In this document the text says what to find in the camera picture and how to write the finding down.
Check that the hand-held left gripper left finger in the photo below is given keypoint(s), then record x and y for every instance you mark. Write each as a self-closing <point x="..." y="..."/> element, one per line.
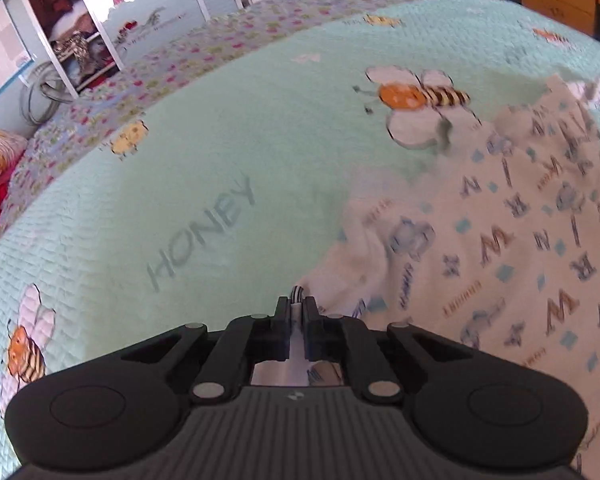
<point x="281" y="325"/>

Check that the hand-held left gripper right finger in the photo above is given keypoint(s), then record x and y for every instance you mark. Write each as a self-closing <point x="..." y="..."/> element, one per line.
<point x="311" y="327"/>

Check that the letter-print white shirt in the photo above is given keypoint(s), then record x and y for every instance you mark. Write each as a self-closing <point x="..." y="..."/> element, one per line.
<point x="505" y="260"/>

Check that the pile of clothes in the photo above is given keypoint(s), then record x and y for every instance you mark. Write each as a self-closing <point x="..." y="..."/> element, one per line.
<point x="80" y="50"/>

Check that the bee-print green blanket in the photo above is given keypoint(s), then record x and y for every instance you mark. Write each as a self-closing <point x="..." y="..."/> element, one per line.
<point x="205" y="160"/>

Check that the electric fan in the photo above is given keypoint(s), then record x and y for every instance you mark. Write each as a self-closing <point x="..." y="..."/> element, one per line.
<point x="42" y="87"/>

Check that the blue-bordered chart poster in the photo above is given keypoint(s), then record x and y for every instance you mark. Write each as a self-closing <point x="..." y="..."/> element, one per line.
<point x="0" y="50"/>

